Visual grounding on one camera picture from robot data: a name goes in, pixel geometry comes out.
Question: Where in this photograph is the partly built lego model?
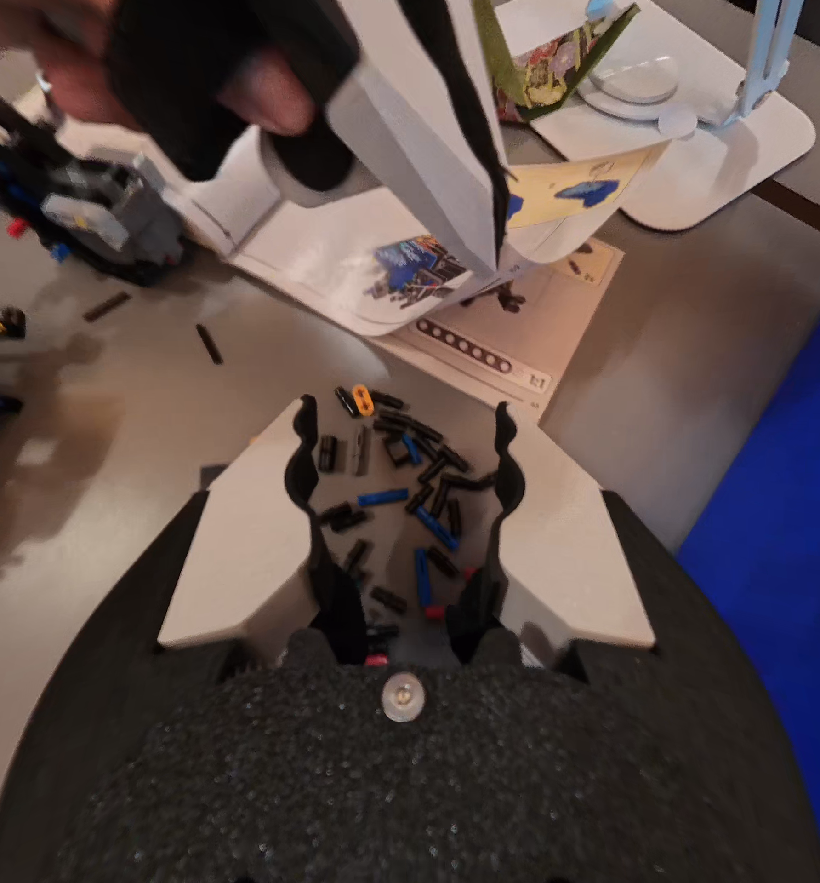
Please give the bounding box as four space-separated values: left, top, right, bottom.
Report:
0 69 192 285

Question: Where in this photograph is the person's left hand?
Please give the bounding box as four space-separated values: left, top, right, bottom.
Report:
0 0 318 139

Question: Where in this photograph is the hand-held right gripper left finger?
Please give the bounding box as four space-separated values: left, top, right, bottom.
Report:
157 393 370 666

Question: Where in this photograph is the white stand base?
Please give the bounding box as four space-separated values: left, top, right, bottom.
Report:
513 0 818 233

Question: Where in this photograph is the white round disc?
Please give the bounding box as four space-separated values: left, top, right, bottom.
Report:
579 54 681 106

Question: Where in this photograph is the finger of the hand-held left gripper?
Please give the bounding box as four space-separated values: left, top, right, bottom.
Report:
399 0 514 259
326 0 514 278

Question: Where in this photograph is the floral patterned cloth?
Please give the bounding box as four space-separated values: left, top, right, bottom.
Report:
471 0 642 126

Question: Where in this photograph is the pile of small lego pieces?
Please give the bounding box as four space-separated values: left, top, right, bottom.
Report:
315 386 502 666

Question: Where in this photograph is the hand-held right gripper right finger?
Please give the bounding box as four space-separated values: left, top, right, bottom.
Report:
444 400 658 669

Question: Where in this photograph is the blue fabric panel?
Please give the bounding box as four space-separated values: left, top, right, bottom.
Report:
675 286 820 883

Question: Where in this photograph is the lego instruction booklet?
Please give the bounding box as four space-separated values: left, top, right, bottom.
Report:
165 134 669 416

